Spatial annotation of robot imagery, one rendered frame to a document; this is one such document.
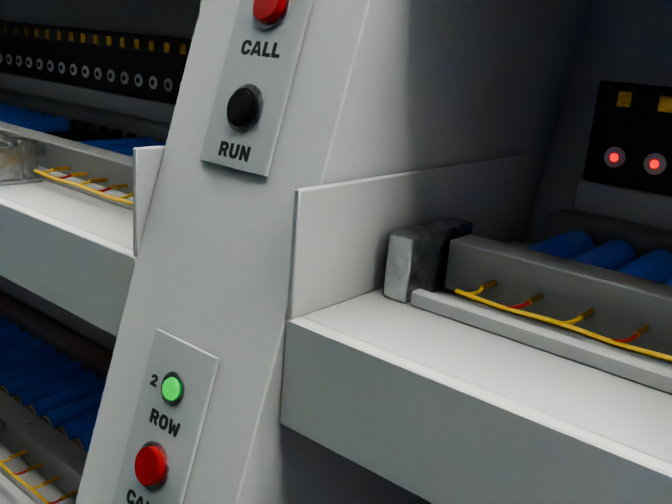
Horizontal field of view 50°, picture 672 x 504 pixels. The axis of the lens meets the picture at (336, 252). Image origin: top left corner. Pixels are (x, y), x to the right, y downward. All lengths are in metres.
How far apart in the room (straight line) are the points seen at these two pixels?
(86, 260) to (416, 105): 0.18
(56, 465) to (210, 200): 0.25
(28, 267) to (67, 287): 0.04
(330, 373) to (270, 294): 0.04
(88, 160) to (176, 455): 0.22
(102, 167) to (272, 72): 0.19
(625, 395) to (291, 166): 0.14
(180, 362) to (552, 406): 0.15
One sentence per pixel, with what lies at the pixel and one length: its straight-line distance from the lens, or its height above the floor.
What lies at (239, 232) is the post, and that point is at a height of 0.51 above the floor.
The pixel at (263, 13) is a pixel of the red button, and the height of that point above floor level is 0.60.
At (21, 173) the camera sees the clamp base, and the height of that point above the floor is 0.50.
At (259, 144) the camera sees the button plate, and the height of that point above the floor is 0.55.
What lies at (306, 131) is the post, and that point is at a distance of 0.28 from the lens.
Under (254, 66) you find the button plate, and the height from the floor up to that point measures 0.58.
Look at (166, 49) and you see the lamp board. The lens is 0.63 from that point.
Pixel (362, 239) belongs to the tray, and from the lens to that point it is 0.29.
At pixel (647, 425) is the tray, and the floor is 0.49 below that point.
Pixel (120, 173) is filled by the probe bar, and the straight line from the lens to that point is 0.44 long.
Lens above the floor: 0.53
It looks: 3 degrees down
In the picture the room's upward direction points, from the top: 15 degrees clockwise
